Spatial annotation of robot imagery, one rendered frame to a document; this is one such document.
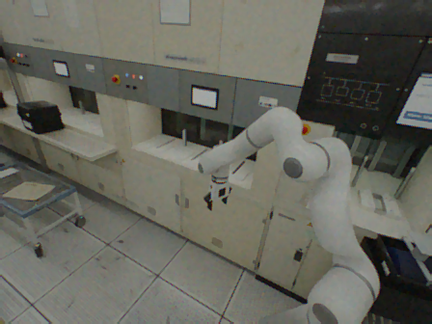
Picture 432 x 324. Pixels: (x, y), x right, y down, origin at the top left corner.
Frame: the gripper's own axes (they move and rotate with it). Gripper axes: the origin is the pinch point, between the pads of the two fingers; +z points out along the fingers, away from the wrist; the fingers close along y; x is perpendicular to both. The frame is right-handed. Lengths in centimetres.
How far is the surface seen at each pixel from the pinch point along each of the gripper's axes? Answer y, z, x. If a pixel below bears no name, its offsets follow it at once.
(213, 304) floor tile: 8, 101, 2
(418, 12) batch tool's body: 63, -87, -31
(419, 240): 51, -7, -68
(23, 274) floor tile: -102, 101, 107
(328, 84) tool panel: 53, -58, -11
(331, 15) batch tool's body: 51, -85, -4
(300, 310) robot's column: 8, 25, -50
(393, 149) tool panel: 161, -7, -28
